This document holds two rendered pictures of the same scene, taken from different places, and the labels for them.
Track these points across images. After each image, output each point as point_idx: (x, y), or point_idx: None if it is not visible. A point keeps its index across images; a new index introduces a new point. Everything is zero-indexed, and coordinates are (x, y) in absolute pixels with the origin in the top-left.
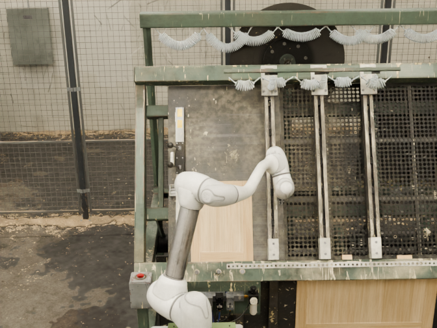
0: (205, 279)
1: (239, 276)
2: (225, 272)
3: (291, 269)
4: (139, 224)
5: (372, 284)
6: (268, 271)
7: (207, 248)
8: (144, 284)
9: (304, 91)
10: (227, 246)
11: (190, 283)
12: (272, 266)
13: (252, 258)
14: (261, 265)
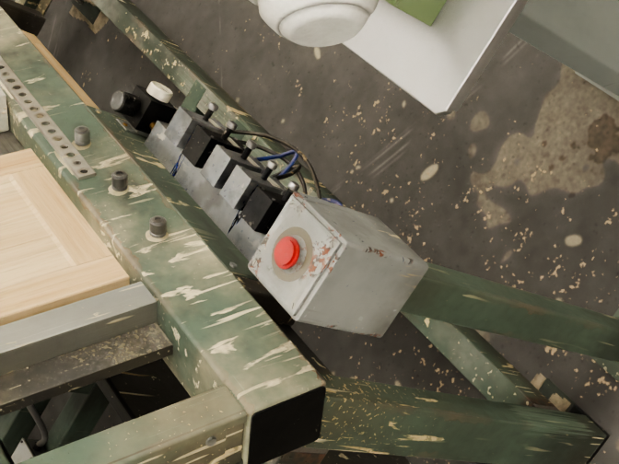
0: (167, 208)
1: (103, 145)
2: (109, 174)
3: (9, 64)
4: (69, 461)
5: None
6: (44, 98)
7: (50, 254)
8: (311, 204)
9: None
10: (13, 214)
11: (208, 240)
12: (23, 92)
13: (20, 151)
14: (34, 112)
